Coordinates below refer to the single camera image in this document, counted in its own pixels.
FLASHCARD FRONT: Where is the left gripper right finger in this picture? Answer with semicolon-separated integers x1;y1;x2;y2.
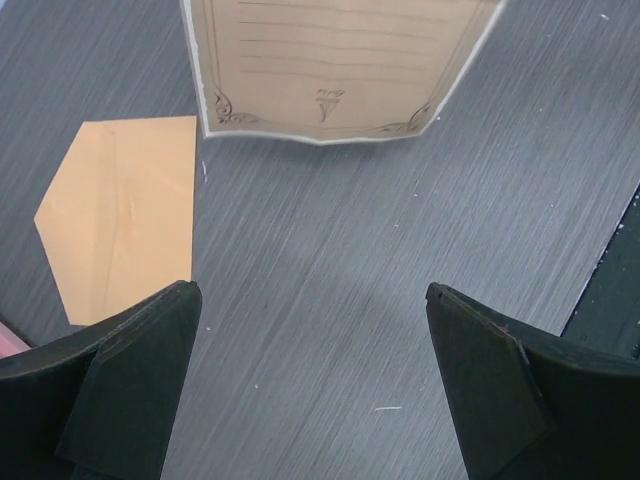
426;283;639;479

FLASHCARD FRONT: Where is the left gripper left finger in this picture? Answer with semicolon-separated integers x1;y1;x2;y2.
1;281;202;479

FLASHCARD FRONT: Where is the orange paper envelope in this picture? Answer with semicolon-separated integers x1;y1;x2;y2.
34;116;197;326

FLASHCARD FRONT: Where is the beige letter paper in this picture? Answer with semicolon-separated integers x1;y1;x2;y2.
181;0;505;145

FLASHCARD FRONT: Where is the pink tiered wooden shelf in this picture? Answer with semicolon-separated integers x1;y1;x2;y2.
0;320;31;358

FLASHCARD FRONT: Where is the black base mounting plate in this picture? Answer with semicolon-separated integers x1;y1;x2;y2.
562;193;640;361

